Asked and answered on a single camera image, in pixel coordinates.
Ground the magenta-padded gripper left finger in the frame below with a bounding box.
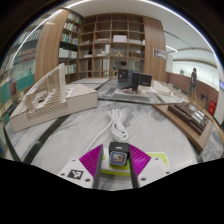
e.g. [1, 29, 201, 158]
[57, 144, 105, 190]

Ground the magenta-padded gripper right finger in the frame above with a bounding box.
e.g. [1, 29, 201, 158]
[128, 144, 173, 189]

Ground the black charger block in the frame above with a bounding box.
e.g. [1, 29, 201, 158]
[108, 141, 130, 167]

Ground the white and green power strip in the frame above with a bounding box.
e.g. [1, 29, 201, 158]
[100, 148, 170, 177]

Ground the brown architectural model on board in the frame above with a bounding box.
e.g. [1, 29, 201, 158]
[153, 100, 214, 153]

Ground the small white architectural model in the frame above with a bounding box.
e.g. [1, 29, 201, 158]
[151, 79, 174, 97]

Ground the black architectural model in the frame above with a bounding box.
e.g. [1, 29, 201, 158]
[99, 68, 154, 101]

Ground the black bin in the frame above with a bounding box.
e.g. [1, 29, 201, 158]
[199, 94, 209, 108]

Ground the person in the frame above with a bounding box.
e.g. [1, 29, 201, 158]
[188, 67, 199, 98]

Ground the wooden shelf unit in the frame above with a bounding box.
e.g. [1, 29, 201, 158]
[77, 13, 147, 79]

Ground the bookshelf with books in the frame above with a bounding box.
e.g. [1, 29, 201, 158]
[0, 9, 84, 124]

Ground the white power strip cable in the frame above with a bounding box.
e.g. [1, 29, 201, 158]
[84, 108, 130, 158]

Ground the wall poster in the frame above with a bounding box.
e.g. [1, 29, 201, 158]
[152, 47, 167, 60]

